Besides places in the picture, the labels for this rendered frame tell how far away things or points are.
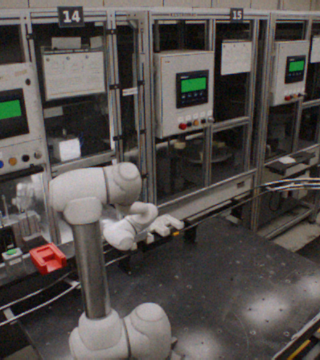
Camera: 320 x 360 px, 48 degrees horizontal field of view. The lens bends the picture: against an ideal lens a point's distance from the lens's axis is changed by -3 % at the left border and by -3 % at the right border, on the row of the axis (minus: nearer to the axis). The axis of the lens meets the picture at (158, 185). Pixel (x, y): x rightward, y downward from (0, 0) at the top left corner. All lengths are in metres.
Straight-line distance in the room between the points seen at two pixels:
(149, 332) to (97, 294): 0.25
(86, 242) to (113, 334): 0.37
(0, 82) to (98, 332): 1.06
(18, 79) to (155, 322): 1.13
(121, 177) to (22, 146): 0.64
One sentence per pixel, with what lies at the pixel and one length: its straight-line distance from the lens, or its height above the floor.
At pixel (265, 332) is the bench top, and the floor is 0.68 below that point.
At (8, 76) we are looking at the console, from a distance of 1.67.
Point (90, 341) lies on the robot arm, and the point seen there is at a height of 0.91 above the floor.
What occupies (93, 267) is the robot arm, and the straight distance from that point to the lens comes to 1.34.
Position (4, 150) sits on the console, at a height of 1.48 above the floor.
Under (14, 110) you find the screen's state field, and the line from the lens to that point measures 1.67.
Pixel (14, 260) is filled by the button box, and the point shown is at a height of 1.00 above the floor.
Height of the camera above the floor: 1.97
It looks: 24 degrees down
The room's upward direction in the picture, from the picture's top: 1 degrees counter-clockwise
